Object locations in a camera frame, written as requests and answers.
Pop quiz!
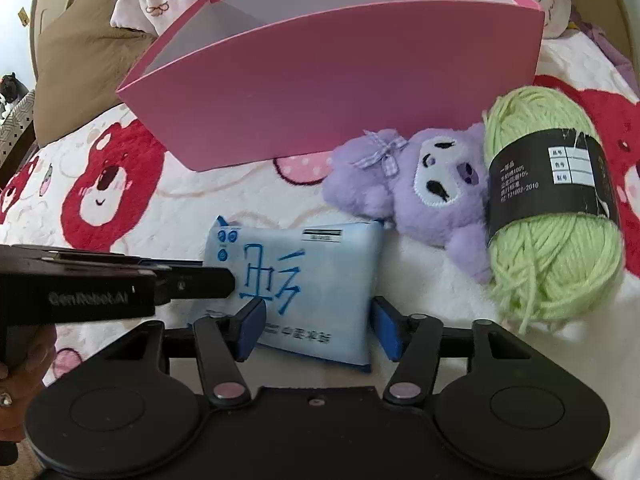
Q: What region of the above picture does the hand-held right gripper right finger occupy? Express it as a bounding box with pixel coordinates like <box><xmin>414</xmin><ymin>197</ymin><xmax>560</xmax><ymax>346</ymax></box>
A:
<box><xmin>369</xmin><ymin>296</ymin><xmax>536</xmax><ymax>403</ymax></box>

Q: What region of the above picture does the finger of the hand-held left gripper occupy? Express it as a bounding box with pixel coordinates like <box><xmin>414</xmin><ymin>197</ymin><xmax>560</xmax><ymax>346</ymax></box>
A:
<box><xmin>154</xmin><ymin>265</ymin><xmax>236</xmax><ymax>306</ymax></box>

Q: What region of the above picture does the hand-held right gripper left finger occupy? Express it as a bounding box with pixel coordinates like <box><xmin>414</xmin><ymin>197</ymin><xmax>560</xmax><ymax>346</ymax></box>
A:
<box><xmin>107</xmin><ymin>297</ymin><xmax>268</xmax><ymax>408</ymax></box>

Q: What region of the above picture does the light blue tissue packet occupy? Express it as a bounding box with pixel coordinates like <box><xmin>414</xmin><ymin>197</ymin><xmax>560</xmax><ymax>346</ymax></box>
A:
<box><xmin>187</xmin><ymin>215</ymin><xmax>386</xmax><ymax>373</ymax></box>

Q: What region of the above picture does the purple plush toy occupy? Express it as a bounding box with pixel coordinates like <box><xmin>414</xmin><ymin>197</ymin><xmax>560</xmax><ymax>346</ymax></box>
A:
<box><xmin>322</xmin><ymin>122</ymin><xmax>493</xmax><ymax>286</ymax></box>

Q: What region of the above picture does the green yarn ball black label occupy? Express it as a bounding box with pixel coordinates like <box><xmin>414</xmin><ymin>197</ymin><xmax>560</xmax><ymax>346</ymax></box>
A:
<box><xmin>482</xmin><ymin>85</ymin><xmax>623</xmax><ymax>336</ymax></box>

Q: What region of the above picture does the pink cardboard box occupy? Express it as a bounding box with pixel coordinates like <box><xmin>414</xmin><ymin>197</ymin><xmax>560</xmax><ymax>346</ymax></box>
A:
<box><xmin>116</xmin><ymin>0</ymin><xmax>546</xmax><ymax>173</ymax></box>

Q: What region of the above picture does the person's left hand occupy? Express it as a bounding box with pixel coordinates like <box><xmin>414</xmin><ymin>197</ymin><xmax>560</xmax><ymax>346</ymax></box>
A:
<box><xmin>0</xmin><ymin>326</ymin><xmax>59</xmax><ymax>442</ymax></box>

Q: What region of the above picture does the dark cat figure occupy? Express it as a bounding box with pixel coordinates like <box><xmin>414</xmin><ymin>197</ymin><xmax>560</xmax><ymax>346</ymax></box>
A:
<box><xmin>0</xmin><ymin>74</ymin><xmax>29</xmax><ymax>117</ymax></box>

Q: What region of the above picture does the brown pillow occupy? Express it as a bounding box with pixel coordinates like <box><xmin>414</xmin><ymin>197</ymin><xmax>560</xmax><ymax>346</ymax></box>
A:
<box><xmin>32</xmin><ymin>0</ymin><xmax>166</xmax><ymax>148</ymax></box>

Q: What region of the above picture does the purple frilled cloth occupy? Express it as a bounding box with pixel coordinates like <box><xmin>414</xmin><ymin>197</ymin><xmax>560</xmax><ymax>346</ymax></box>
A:
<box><xmin>570</xmin><ymin>7</ymin><xmax>640</xmax><ymax>86</ymax></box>

